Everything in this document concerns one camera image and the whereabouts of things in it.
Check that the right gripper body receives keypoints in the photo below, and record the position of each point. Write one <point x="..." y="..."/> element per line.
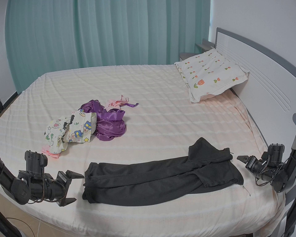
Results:
<point x="264" y="170"/>

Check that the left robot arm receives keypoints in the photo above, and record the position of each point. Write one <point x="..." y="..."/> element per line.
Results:
<point x="18" y="189"/>

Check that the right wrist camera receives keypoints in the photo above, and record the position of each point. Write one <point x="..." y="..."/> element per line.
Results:
<point x="251" y="163"/>

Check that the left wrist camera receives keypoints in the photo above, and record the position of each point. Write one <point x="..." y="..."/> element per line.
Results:
<point x="62" y="177"/>

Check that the white printed pyjama top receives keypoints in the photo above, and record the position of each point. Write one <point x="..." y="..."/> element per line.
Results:
<point x="76" y="132"/>

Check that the black T-shirt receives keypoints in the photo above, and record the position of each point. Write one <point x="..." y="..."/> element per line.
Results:
<point x="150" y="180"/>

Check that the bed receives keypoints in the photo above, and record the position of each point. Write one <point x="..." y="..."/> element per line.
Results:
<point x="161" y="115"/>

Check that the purple satin garment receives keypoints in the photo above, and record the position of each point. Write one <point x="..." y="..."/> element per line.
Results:
<point x="111" y="127"/>

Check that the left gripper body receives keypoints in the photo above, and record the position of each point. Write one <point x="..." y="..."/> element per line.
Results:
<point x="46" y="189"/>

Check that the blue-green curtain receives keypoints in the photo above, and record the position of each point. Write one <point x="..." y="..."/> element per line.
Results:
<point x="104" y="30"/>

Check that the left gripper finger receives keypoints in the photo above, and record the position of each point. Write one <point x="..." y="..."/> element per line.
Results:
<point x="68" y="202"/>
<point x="75" y="175"/>

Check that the pale pink garment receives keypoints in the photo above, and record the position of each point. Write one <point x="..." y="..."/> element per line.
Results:
<point x="118" y="101"/>

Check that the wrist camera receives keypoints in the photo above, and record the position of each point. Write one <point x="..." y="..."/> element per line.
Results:
<point x="62" y="177"/>
<point x="251" y="163"/>

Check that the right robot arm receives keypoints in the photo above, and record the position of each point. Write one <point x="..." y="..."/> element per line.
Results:
<point x="281" y="180"/>

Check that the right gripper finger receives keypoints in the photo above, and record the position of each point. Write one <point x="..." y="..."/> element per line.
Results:
<point x="243" y="159"/>

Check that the grey bedside table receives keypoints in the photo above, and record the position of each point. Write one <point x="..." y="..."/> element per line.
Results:
<point x="185" y="55"/>

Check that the white printed pillow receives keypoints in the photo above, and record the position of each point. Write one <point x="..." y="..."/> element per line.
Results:
<point x="210" y="71"/>

